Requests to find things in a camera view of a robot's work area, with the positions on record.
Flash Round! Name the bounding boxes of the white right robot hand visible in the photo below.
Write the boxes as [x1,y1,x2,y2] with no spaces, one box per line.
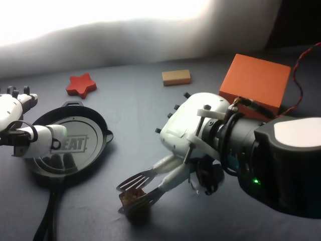
[154,91,231,196]

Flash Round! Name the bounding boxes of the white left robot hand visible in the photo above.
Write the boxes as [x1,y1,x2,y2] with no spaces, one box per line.
[0,85,68,159]

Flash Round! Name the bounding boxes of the metal tongs with taped handles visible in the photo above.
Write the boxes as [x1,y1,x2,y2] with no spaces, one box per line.
[116,154,199,215]

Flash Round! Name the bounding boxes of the brown meat chunk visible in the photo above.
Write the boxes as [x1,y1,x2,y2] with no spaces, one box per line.
[118,188,151,221]

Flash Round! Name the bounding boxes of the black cast iron pan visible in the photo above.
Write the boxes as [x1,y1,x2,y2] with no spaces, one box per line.
[22,100,114,241]

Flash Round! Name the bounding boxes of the tan wooden rectangular block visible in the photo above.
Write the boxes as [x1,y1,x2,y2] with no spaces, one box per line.
[161,69,193,86]

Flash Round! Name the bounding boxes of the red star block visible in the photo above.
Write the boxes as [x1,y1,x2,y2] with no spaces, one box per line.
[65,72,97,100]

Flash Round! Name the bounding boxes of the large orange foam block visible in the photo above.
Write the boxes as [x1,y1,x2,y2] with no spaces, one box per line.
[218,53,291,118]

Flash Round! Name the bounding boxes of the red and black twisted cable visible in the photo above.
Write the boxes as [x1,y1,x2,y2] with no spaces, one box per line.
[274,42,321,118]

